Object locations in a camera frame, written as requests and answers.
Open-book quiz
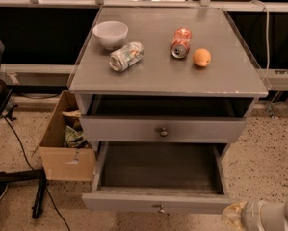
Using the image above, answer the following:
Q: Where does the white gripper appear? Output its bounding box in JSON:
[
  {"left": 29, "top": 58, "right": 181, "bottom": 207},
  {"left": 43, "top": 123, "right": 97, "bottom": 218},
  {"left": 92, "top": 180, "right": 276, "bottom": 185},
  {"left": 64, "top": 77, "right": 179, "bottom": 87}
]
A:
[{"left": 221, "top": 200, "right": 286, "bottom": 231}]

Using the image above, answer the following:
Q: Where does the grey drawer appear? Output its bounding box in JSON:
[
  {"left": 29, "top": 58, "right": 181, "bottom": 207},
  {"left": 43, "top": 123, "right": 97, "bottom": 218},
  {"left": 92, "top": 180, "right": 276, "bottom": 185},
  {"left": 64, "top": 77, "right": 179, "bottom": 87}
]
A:
[
  {"left": 82, "top": 141, "right": 233, "bottom": 215},
  {"left": 80, "top": 95, "right": 246, "bottom": 143}
]

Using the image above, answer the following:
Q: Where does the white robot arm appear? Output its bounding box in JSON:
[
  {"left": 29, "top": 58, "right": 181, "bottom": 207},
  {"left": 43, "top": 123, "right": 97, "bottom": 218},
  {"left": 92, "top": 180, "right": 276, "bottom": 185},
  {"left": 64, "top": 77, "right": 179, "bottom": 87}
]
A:
[{"left": 221, "top": 199, "right": 288, "bottom": 231}]

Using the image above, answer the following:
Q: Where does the grey top drawer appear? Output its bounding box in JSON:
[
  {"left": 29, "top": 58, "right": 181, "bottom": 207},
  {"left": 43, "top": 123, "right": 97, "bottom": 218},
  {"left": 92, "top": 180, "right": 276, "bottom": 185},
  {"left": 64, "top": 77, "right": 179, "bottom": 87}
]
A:
[{"left": 80, "top": 95, "right": 246, "bottom": 143}]

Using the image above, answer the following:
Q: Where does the grey drawer cabinet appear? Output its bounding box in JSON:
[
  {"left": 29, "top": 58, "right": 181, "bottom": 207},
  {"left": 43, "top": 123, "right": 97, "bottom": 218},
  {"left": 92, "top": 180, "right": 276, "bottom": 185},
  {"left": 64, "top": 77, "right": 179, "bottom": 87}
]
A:
[{"left": 67, "top": 6, "right": 269, "bottom": 152}]

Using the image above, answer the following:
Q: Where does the orange fruit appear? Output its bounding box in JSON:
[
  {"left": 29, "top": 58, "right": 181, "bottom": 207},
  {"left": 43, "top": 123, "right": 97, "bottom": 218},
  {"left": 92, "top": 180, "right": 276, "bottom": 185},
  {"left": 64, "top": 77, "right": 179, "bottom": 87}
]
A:
[{"left": 193, "top": 48, "right": 211, "bottom": 67}]

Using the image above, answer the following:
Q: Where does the green snack bag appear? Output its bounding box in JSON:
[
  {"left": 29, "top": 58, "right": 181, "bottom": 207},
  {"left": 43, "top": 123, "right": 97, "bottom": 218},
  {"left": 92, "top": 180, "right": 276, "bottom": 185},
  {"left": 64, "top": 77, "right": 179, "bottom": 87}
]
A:
[{"left": 64, "top": 126, "right": 88, "bottom": 148}]

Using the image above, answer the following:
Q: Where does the cardboard box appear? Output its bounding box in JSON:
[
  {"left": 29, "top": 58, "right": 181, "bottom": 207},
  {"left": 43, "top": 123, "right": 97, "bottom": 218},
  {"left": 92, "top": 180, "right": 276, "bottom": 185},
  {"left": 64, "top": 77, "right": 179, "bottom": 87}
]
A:
[{"left": 38, "top": 91, "right": 95, "bottom": 181}]

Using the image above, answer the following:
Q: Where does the orange soda can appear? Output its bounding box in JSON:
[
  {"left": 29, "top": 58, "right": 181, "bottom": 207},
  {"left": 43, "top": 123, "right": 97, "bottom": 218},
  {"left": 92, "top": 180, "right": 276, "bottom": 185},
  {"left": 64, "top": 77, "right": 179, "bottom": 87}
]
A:
[{"left": 170, "top": 28, "right": 192, "bottom": 59}]

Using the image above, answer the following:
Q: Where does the brown snack bag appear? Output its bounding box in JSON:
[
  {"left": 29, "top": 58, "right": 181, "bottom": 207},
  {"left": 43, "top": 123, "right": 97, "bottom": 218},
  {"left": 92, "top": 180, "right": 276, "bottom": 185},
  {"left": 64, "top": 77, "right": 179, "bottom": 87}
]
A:
[{"left": 62, "top": 110, "right": 81, "bottom": 130}]

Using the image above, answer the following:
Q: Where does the crushed green white can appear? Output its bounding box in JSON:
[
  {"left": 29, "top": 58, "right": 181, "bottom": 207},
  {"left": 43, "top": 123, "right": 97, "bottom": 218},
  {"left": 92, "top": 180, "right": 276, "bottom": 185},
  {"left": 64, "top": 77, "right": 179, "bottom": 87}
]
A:
[{"left": 109, "top": 41, "right": 144, "bottom": 72}]

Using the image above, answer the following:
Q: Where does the white ceramic bowl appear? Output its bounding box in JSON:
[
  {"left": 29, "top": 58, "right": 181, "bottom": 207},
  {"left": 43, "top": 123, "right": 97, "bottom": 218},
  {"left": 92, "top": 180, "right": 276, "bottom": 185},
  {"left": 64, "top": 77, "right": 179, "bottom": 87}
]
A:
[{"left": 92, "top": 21, "right": 128, "bottom": 50}]

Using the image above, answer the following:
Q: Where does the black floor stand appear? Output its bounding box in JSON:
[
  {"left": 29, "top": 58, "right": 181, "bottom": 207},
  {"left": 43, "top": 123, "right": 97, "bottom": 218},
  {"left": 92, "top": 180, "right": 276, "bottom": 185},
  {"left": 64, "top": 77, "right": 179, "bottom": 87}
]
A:
[{"left": 0, "top": 40, "right": 46, "bottom": 219}]

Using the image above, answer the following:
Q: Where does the white cable at right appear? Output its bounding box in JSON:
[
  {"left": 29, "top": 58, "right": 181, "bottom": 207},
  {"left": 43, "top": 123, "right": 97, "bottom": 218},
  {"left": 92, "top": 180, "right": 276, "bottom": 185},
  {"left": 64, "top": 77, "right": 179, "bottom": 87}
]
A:
[{"left": 249, "top": 0, "right": 271, "bottom": 82}]

